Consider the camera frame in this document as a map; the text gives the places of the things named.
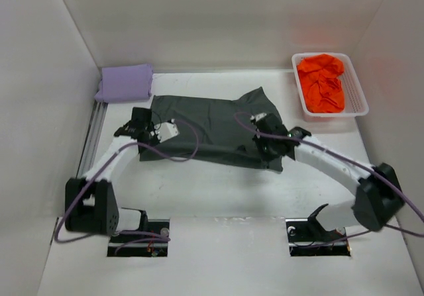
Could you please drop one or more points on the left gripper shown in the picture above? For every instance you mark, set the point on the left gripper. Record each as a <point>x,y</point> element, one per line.
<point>151,128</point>

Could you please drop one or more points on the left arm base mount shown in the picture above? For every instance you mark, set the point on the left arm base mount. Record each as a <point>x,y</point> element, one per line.
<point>154,245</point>

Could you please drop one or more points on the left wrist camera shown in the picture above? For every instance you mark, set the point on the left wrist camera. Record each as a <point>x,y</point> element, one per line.
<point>166,130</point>

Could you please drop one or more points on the white plastic laundry basket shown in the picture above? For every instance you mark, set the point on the white plastic laundry basket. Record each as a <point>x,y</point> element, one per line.
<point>355,101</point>

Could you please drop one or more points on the orange t-shirt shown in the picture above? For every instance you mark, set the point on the orange t-shirt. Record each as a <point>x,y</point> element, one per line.
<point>320,84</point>

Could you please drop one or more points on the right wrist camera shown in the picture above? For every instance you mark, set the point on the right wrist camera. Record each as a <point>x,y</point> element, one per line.
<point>258,117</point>

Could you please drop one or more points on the purple t-shirt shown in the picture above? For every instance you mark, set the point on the purple t-shirt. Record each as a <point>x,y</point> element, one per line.
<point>124,84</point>

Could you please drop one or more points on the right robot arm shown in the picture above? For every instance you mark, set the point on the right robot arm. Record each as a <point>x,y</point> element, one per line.
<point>373,203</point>

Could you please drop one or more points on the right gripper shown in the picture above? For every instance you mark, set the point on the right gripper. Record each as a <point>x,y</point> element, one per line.
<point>267,157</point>

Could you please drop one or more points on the aluminium rail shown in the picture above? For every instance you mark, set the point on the aluminium rail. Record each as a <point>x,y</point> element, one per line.
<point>92,137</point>

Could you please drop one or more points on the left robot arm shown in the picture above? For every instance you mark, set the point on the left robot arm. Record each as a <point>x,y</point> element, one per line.
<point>90,201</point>

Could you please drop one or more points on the grey t-shirt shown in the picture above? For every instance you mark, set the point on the grey t-shirt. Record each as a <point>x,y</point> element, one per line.
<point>210,126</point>

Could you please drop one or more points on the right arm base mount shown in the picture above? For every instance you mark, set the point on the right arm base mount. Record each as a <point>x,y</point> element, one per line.
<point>306,237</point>

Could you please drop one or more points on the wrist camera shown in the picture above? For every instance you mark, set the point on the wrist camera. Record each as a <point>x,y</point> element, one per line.
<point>258,117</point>
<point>166,130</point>

